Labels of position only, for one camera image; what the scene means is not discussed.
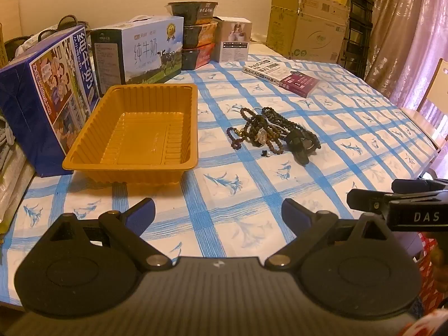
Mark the white plastic bag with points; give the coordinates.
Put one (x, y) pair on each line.
(14, 189)

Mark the blue milk carton box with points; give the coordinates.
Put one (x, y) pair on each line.
(31, 112)

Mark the pink curtain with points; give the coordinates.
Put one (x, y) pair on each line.
(406, 35)

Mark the stack of black crates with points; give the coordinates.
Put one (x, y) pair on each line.
(358, 24)

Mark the small white product box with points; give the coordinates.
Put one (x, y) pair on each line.
(232, 42)

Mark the brown cardboard box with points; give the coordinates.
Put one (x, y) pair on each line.
(315, 31)

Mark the black smart band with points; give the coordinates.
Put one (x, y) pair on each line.
(301, 152)

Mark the orange label noodle bowl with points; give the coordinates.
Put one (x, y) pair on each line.
(199, 35)

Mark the white and maroon book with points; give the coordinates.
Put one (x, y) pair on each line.
(280, 75)

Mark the red label noodle bowl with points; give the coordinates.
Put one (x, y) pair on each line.
(197, 57)

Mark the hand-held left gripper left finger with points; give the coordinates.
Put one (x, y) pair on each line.
(142, 215)

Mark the black instant noodle bowl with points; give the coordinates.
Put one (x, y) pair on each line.
(192, 11)

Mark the wooden chair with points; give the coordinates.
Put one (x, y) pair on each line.
(437, 91)

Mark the blue checked tablecloth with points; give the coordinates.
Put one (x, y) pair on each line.
(350, 122)

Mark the white cow print milk box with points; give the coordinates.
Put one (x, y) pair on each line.
(147, 52)

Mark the grey cloth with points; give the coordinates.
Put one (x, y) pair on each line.
(6, 140)

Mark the orange plastic tray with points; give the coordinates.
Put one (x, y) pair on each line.
(140, 136)

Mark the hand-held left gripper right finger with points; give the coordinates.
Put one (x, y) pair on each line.
(294, 215)

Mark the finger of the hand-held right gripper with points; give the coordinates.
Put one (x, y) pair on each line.
(365, 200)
(416, 185)

